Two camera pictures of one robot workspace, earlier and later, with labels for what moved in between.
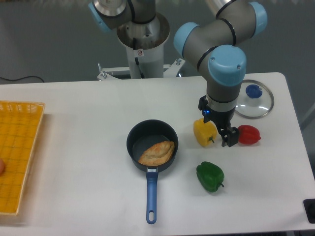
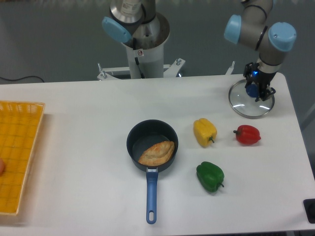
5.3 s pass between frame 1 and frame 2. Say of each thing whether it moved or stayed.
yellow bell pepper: stayed
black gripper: moved
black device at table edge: stayed
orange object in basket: stayed
